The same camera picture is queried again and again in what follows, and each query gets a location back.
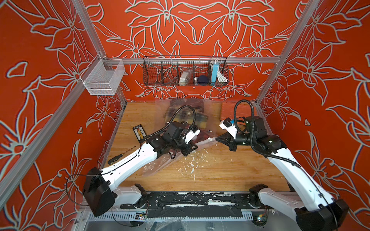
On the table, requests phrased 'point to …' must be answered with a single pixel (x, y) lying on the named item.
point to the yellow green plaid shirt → (184, 114)
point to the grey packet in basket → (184, 77)
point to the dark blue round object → (203, 80)
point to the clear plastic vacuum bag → (206, 135)
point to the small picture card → (139, 132)
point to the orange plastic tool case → (243, 109)
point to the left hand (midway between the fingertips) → (196, 145)
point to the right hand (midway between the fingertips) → (215, 138)
